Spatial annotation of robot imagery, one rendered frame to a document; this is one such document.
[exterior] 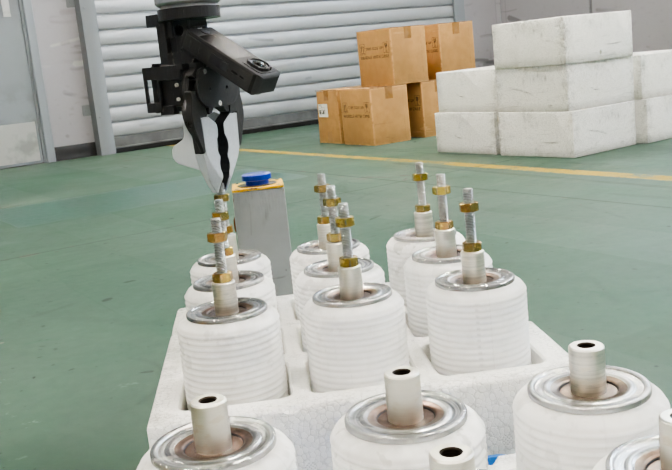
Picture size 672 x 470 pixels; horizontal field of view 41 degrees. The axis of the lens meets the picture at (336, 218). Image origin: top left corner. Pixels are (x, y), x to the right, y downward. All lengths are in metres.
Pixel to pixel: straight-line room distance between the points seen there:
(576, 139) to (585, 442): 3.07
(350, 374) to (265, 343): 0.08
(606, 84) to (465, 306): 2.97
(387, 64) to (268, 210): 3.66
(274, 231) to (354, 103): 3.66
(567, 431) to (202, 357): 0.37
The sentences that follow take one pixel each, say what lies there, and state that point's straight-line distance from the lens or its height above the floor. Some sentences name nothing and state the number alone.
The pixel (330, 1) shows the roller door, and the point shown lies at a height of 0.89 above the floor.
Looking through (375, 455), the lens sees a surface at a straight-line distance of 0.53.
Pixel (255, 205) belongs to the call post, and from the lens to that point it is 1.21.
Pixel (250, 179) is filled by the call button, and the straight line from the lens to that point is 1.22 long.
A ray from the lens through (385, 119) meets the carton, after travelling 4.77.
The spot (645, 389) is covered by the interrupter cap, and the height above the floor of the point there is 0.25.
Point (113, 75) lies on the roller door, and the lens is 6.21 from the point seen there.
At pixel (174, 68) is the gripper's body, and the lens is 1.04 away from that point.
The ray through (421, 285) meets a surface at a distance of 0.95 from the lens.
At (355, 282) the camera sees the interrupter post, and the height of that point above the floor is 0.27.
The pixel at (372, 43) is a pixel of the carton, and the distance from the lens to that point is 4.92.
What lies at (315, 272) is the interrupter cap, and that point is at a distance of 0.95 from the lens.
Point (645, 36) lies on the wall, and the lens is 7.10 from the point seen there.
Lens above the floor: 0.47
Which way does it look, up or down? 10 degrees down
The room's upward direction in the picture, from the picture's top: 6 degrees counter-clockwise
